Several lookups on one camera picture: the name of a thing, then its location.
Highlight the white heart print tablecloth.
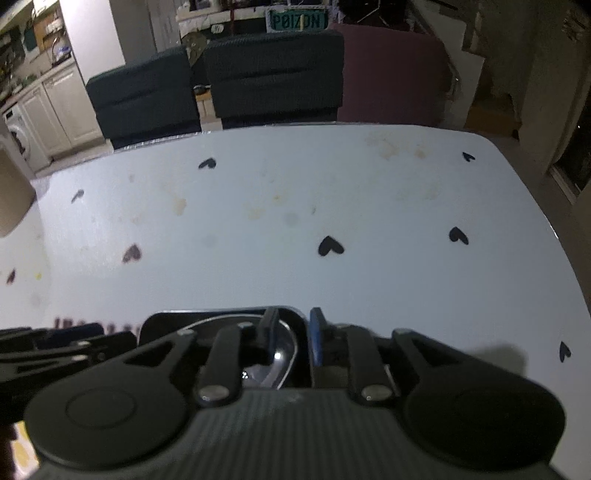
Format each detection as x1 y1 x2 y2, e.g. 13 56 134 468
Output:
0 124 591 480

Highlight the white kitchen cabinet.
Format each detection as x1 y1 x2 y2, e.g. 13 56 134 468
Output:
21 62 106 160

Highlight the white washing machine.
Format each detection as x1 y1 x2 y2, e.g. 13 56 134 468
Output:
2 102 51 175

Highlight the oval steel bowl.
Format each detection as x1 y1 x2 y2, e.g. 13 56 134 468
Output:
185 316 296 391

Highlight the cardboard box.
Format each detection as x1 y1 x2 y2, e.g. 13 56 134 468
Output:
466 99 520 134

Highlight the beige wooden cylinder stand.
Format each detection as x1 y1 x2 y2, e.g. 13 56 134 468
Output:
0 134 37 237

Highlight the maroon upholstered chair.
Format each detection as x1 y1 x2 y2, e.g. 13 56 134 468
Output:
330 23 451 127

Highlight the white floral bowl yellow rim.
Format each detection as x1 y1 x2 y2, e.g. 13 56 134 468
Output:
11 422 40 480

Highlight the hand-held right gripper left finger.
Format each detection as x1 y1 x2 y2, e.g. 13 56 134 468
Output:
124 308 280 407

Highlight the square steel container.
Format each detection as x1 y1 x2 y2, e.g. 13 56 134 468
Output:
139 305 309 391

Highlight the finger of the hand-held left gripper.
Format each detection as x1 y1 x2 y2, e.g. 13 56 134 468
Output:
0 323 139 384

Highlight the dark upholstered chair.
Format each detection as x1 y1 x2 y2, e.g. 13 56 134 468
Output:
86 45 202 151
204 31 345 130

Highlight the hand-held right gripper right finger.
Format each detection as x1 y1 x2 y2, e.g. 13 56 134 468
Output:
309 308 467 407

